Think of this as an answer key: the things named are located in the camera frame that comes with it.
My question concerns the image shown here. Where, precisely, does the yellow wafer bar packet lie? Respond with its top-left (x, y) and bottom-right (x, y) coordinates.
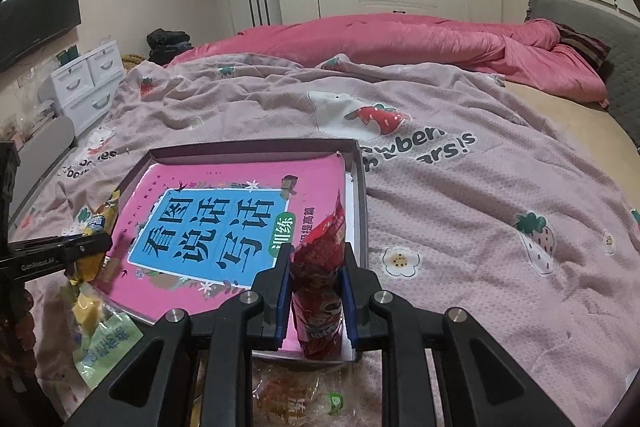
top-left (65, 190), bottom-right (120, 285)

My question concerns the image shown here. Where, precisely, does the green pouch with yellow cake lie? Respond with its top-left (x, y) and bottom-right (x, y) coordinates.
top-left (61, 282), bottom-right (143, 390)

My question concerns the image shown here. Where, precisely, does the orange rice cracker packet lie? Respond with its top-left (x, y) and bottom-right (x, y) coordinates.
top-left (252, 363), bottom-right (355, 426)

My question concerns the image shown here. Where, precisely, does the red candy tube packet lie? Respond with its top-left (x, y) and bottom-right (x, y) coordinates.
top-left (290, 195), bottom-right (345, 361)

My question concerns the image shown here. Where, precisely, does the grey bench seat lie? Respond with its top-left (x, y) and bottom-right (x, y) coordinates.
top-left (9, 116), bottom-right (76, 225)

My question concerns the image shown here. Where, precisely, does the pink Chinese workbook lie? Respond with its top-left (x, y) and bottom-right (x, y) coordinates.
top-left (98, 152), bottom-right (347, 353)

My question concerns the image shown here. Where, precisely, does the dark shallow box tray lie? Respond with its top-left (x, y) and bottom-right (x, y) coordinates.
top-left (94, 137), bottom-right (371, 364)

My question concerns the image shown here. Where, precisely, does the purple strawberry blanket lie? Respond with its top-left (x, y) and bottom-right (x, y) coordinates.
top-left (15, 54), bottom-right (639, 426)

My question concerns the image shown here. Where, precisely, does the white drawer cabinet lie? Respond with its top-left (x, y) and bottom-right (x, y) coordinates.
top-left (38, 40), bottom-right (126, 136)

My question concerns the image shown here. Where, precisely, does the dark clothes pile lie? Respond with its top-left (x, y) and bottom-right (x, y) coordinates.
top-left (146, 28), bottom-right (193, 66)

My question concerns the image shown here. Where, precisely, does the pink quilt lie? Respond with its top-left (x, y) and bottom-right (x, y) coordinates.
top-left (170, 13), bottom-right (608, 103)

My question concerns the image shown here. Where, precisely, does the striped dark pillow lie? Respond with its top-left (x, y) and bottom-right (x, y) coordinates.
top-left (555, 23), bottom-right (611, 72)

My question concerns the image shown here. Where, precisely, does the grey bed headboard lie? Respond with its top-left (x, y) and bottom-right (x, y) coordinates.
top-left (526, 0), bottom-right (639, 143)

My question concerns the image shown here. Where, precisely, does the black wall television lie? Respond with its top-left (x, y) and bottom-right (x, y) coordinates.
top-left (0, 0), bottom-right (81, 72)

